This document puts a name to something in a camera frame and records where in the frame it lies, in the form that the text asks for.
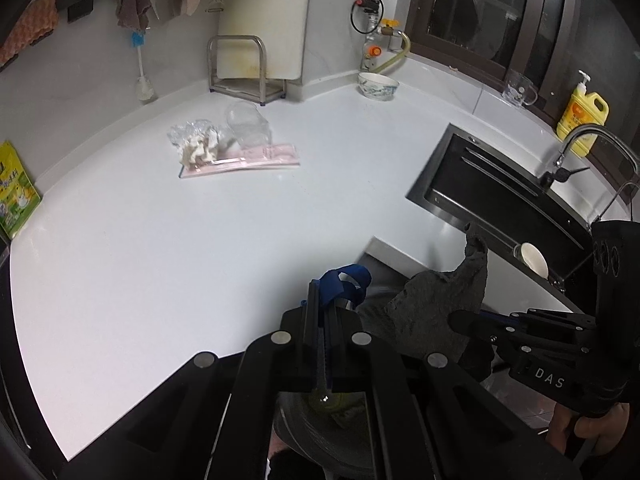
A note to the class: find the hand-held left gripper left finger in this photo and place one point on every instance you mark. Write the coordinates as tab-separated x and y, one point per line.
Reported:
316	340

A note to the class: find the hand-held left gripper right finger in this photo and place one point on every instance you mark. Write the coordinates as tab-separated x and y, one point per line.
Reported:
331	345

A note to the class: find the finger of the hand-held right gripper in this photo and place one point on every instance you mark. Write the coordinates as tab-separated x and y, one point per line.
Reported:
555	319
470	325

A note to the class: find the dark grey cloth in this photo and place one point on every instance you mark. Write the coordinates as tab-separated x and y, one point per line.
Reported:
435	305

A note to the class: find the grey plastic trash bin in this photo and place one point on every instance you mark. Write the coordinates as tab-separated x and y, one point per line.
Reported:
310	440

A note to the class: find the person's right hand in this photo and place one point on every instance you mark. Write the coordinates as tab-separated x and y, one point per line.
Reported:
600	430

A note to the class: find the white cup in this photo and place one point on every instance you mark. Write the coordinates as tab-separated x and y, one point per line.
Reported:
532	260

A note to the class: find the dark steel sink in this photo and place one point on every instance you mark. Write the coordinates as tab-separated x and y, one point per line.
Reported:
480	190

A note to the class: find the steel faucet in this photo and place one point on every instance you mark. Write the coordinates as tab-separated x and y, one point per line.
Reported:
590	132

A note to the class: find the pink flat package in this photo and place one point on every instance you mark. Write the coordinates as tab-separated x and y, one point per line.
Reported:
265	155

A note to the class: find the yellow detergent bottle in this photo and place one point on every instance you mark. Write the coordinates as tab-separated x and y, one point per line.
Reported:
582	115

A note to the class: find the clear plastic cup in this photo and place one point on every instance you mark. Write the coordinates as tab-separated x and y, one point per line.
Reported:
247	122

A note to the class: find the glass measuring cup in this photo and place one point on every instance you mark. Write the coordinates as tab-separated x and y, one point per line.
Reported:
517	91

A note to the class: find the steel cutting board rack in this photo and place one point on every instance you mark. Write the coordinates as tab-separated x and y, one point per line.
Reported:
270	91

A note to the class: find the patterned ceramic bowl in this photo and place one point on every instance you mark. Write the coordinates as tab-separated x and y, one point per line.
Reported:
377	87

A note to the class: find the white cutting board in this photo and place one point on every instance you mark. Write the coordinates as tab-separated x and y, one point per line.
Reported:
237	60

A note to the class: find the blue white bottle brush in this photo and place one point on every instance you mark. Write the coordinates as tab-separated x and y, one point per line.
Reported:
144	87

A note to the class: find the dark framed window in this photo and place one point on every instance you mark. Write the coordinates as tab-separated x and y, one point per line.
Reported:
475	5

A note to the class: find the yellow-green seasoning pouch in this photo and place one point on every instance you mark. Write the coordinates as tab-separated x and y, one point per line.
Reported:
15	195

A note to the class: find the black gas shutoff valve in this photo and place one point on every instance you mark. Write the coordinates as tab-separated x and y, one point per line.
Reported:
369	5

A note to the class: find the metal peeler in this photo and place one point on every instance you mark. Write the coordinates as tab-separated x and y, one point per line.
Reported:
216	6

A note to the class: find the brown hanging cloth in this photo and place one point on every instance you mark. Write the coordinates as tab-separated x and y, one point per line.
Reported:
132	5

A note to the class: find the orange waffle sponge cloth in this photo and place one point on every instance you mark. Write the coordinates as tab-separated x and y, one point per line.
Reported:
27	25

